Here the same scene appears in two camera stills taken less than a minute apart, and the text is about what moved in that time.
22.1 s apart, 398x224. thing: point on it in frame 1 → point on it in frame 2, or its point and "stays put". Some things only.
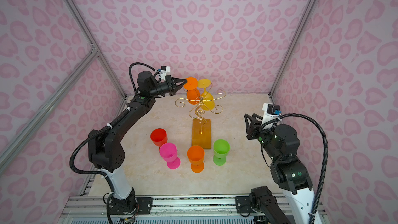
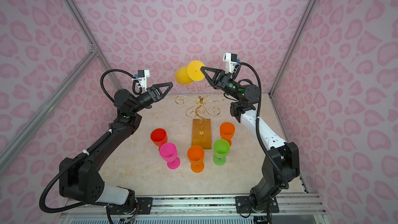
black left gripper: (171, 86) → (154, 95)
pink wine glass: (168, 152) stays put
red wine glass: (159, 137) stays put
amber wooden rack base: (201, 133) stays put
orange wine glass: (193, 93) → (227, 130)
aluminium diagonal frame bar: (9, 155) stays put
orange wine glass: (196, 154) stays put
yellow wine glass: (207, 100) → (185, 75)
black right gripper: (252, 130) → (223, 81)
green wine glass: (221, 148) stays put
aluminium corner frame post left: (83, 27) stays put
